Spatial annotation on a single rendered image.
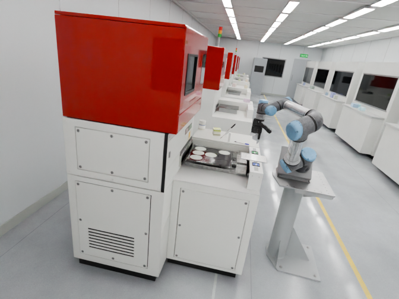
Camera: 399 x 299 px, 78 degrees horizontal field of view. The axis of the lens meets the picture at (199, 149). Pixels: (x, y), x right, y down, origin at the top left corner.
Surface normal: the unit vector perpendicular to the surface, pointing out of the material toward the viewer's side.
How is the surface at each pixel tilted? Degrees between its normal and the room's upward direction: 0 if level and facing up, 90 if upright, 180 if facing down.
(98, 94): 90
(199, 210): 90
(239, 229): 90
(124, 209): 90
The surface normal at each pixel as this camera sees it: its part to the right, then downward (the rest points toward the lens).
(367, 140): -0.18, 0.33
